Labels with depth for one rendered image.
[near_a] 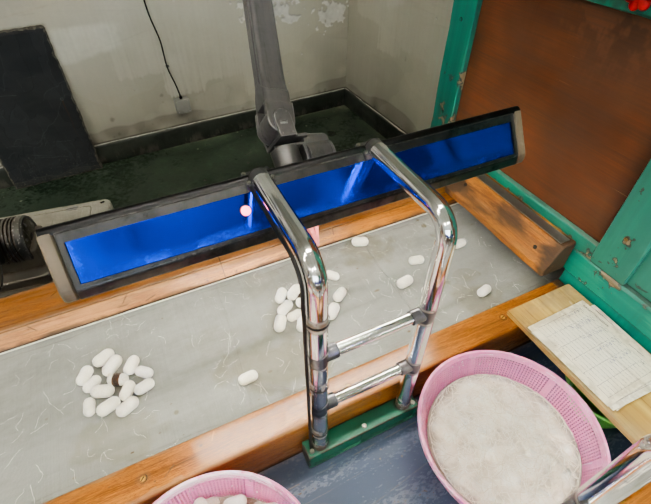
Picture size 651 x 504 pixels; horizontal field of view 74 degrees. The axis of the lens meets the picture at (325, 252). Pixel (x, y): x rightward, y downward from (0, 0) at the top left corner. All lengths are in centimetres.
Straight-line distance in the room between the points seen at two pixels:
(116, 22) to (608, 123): 227
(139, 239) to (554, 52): 72
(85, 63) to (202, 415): 218
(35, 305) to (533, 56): 101
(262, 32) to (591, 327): 82
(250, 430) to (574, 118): 73
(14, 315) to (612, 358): 103
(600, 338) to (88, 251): 78
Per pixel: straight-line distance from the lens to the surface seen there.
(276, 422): 69
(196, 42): 271
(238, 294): 87
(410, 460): 77
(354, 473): 76
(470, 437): 74
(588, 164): 87
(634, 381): 85
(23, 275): 143
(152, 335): 85
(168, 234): 49
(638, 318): 89
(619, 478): 43
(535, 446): 78
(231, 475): 67
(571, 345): 84
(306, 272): 39
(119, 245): 50
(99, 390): 80
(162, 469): 70
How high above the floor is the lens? 139
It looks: 44 degrees down
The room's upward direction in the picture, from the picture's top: straight up
